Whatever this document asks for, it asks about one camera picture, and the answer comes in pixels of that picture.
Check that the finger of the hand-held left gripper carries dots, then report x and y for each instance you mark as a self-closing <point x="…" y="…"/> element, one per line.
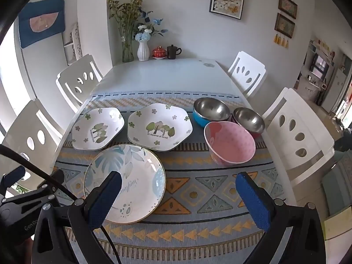
<point x="55" y="178"/>
<point x="15" y="176"/>

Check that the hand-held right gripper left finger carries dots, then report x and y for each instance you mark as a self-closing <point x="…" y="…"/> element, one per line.
<point x="106" y="200"/>

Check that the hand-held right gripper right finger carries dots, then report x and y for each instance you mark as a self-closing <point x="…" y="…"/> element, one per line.
<point x="253" y="200"/>

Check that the red steel bowl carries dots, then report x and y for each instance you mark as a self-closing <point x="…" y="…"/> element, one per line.
<point x="249" y="119"/>

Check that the hexagonal tree print plate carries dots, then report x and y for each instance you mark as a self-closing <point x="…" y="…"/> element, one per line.
<point x="159" y="126"/>
<point x="96" y="129"/>

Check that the blue steel bowl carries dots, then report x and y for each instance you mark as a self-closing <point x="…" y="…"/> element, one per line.
<point x="210" y="110"/>

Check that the round leaf print plate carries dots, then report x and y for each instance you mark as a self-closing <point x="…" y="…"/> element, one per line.
<point x="137" y="176"/>

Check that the patterned blue tablecloth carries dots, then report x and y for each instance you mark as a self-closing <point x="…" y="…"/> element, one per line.
<point x="214" y="187"/>

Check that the white dining chair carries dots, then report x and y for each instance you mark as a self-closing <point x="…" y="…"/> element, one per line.
<point x="19" y="126"/>
<point x="255" y="74"/>
<point x="310" y="132"/>
<point x="70" y="88"/>

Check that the pink ceramic bowl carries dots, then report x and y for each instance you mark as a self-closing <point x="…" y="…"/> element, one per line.
<point x="229" y="143"/>

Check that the teal upholstered seat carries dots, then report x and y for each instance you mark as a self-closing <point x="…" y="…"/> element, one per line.
<point x="338" y="181"/>

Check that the white television cabinet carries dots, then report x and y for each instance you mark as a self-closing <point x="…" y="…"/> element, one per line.
<point x="305" y="88"/>

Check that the blue hanging cloth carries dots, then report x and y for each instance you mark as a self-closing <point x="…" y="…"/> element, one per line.
<point x="30" y="38"/>

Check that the glass vase with dried flowers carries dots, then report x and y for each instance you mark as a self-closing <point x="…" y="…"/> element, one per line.
<point x="128" y="52"/>

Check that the television screen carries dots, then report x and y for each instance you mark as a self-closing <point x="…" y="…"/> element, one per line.
<point x="319" y="66"/>

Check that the white vase with blue flowers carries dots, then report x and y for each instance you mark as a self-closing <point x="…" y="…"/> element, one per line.
<point x="143" y="52"/>

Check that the red lidded teacup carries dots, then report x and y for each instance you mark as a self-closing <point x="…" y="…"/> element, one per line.
<point x="159" y="52"/>

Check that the dark brown mug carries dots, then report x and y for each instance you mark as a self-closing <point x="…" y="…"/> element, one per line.
<point x="172" y="52"/>

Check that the yellow hanging tassels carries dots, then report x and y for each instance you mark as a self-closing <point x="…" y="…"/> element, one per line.
<point x="277" y="40"/>

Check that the small framed picture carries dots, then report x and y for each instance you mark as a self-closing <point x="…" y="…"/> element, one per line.
<point x="287" y="5"/>
<point x="284" y="25"/>

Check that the white wall shelf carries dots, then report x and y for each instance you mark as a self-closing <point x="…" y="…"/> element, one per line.
<point x="72" y="42"/>

